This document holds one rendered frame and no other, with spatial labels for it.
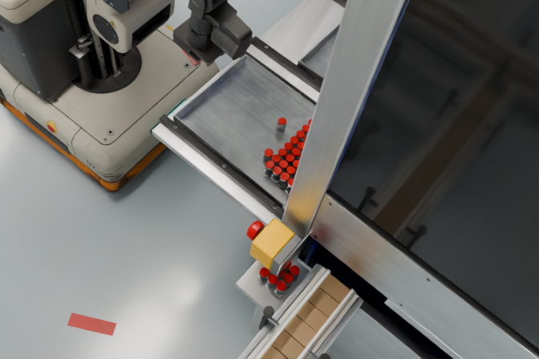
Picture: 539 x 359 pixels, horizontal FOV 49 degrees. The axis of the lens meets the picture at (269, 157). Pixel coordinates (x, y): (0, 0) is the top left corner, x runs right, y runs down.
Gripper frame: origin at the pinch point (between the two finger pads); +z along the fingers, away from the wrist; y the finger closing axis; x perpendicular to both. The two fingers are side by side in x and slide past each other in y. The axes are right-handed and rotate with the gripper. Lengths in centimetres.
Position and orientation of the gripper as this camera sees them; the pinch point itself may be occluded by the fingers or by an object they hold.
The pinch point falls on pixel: (196, 62)
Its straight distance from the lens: 132.0
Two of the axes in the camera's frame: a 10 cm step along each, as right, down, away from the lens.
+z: -2.1, 3.8, 9.0
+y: 7.4, 6.7, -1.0
